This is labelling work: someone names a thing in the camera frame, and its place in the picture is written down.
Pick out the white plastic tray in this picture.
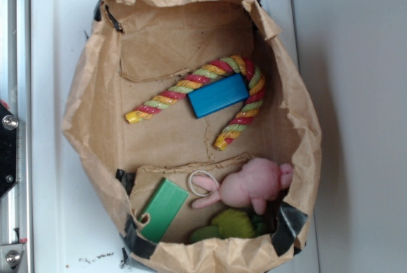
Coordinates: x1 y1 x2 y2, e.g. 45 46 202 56
31 0 321 273

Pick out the green wooden block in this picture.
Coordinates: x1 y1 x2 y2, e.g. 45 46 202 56
139 178 189 243

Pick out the green fuzzy plush toy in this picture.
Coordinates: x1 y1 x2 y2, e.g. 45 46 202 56
190 208 269 243

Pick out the brown paper bag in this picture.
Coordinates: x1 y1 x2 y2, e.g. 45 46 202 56
62 0 322 272

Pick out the multicolour twisted rope toy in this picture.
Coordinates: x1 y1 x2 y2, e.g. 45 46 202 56
125 55 266 151

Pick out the pink plush bunny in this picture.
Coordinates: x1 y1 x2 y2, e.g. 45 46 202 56
188 158 294 215

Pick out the aluminium frame rail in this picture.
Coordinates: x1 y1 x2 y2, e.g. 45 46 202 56
1 0 34 272

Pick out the blue wooden block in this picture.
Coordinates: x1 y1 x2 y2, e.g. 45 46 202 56
188 74 249 118

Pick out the black metal bracket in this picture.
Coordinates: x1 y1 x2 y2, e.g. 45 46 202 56
0 101 18 198

